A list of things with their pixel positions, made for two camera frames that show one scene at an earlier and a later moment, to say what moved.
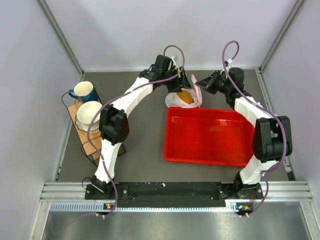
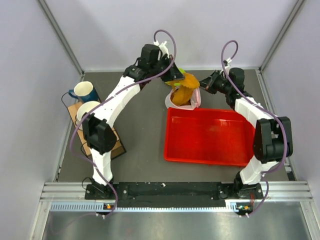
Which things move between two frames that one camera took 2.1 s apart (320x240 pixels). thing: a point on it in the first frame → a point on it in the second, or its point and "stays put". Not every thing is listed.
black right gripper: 209,82 stays put
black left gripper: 176,86 → 173,74
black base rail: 178,194 stays put
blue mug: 85,91 stays put
